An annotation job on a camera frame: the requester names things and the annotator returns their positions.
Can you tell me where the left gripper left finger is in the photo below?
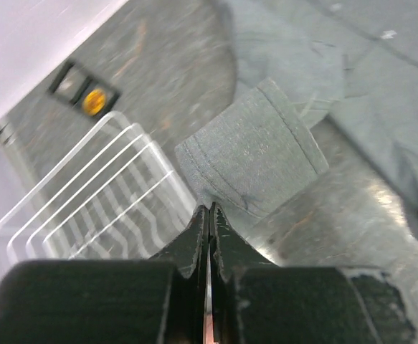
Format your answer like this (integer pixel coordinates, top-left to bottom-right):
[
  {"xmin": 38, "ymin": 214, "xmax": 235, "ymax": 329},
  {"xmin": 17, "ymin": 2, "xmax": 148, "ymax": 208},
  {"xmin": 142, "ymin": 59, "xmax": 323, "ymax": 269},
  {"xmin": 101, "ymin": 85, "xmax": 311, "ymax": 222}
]
[{"xmin": 0, "ymin": 206, "xmax": 209, "ymax": 343}]

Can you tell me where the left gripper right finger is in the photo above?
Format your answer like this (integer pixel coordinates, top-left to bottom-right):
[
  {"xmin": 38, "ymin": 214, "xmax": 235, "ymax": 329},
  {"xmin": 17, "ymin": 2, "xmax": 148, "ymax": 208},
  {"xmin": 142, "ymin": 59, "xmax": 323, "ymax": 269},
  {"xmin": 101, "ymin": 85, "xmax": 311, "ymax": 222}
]
[{"xmin": 209, "ymin": 204, "xmax": 418, "ymax": 343}]

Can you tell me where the yellow floral round brooch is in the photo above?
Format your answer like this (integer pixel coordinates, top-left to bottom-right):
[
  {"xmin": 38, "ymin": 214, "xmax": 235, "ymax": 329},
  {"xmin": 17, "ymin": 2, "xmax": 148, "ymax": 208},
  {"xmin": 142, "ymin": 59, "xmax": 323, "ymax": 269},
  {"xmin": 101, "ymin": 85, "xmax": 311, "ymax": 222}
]
[{"xmin": 82, "ymin": 88, "xmax": 107, "ymax": 116}]

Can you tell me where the black box with brooch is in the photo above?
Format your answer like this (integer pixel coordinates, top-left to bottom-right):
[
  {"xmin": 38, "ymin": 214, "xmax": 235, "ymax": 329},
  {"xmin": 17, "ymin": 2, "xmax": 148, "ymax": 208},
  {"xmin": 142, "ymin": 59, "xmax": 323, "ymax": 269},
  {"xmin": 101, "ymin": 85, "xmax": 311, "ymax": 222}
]
[{"xmin": 47, "ymin": 59, "xmax": 121, "ymax": 120}]

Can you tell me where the grey shirt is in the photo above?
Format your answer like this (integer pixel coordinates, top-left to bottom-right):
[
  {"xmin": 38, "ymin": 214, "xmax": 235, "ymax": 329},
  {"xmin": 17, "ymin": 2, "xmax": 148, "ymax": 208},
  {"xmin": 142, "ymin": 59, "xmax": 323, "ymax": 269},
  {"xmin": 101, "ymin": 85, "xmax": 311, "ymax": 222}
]
[{"xmin": 175, "ymin": 1, "xmax": 418, "ymax": 229}]

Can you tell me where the white wire dish rack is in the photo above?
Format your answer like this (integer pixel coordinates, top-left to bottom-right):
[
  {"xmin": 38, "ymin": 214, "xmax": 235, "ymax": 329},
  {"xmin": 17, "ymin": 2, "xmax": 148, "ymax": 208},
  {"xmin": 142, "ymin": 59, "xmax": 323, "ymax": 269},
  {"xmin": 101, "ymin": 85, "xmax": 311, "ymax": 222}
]
[{"xmin": 0, "ymin": 111, "xmax": 196, "ymax": 279}]

